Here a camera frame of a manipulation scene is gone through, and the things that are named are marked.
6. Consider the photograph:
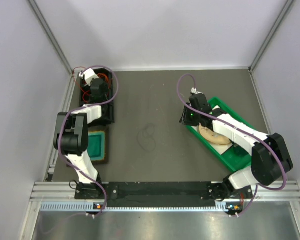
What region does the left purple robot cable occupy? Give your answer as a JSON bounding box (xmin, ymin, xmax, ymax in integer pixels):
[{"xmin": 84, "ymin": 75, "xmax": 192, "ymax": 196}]
[{"xmin": 57, "ymin": 65, "xmax": 120, "ymax": 218}]

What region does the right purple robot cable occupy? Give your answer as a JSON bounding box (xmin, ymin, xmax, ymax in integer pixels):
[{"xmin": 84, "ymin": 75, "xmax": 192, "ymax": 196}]
[{"xmin": 177, "ymin": 73, "xmax": 289, "ymax": 217}]

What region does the grey slotted cable duct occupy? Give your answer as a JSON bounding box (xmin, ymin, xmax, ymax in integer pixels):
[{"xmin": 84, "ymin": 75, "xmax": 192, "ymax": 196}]
[{"xmin": 40, "ymin": 201, "xmax": 240, "ymax": 213}]

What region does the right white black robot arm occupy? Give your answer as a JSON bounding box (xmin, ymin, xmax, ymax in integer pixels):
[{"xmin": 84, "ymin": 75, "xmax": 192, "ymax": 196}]
[{"xmin": 179, "ymin": 87, "xmax": 294, "ymax": 199}]

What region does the white square board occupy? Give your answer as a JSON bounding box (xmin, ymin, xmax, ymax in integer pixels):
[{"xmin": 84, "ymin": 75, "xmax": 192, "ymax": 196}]
[{"xmin": 192, "ymin": 126, "xmax": 233, "ymax": 155}]

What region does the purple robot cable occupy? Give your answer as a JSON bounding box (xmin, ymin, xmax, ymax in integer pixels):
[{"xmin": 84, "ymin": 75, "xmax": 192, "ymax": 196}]
[
  {"xmin": 177, "ymin": 73, "xmax": 289, "ymax": 217},
  {"xmin": 57, "ymin": 65, "xmax": 120, "ymax": 218}
]

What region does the beige painted ceramic plate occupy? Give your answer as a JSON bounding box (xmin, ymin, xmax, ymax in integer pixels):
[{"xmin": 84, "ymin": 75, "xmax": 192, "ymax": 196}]
[{"xmin": 197, "ymin": 125, "xmax": 231, "ymax": 145}]

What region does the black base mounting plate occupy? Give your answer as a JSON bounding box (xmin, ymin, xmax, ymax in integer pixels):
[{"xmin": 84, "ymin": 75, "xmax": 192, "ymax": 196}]
[{"xmin": 74, "ymin": 181, "xmax": 253, "ymax": 201}]

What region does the teal sponge on black tray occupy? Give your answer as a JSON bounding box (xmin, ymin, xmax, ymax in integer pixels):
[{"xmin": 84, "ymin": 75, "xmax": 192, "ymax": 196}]
[{"xmin": 87, "ymin": 127, "xmax": 109, "ymax": 165}]

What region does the green plastic tray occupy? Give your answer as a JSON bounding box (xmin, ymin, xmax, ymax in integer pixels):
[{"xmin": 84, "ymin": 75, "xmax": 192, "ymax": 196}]
[{"xmin": 186, "ymin": 96, "xmax": 254, "ymax": 173}]

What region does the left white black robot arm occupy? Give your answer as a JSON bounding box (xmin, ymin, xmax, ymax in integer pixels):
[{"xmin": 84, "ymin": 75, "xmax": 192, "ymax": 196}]
[{"xmin": 53, "ymin": 68, "xmax": 115, "ymax": 199}]

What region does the aluminium front frame rail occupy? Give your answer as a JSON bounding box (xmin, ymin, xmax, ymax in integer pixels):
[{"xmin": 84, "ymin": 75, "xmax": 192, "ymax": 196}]
[{"xmin": 30, "ymin": 181, "xmax": 300, "ymax": 202}]

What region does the orange thin cable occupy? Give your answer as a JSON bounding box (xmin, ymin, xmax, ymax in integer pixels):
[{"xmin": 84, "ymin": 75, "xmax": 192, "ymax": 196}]
[{"xmin": 97, "ymin": 72, "xmax": 113, "ymax": 90}]

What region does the black compartment organizer bin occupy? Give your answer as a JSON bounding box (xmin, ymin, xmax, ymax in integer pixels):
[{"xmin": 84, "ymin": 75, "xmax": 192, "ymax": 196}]
[{"xmin": 77, "ymin": 73, "xmax": 115, "ymax": 127}]

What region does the grey thin cable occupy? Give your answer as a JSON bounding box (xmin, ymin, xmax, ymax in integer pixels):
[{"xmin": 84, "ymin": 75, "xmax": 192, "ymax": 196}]
[{"xmin": 136, "ymin": 124, "xmax": 157, "ymax": 152}]

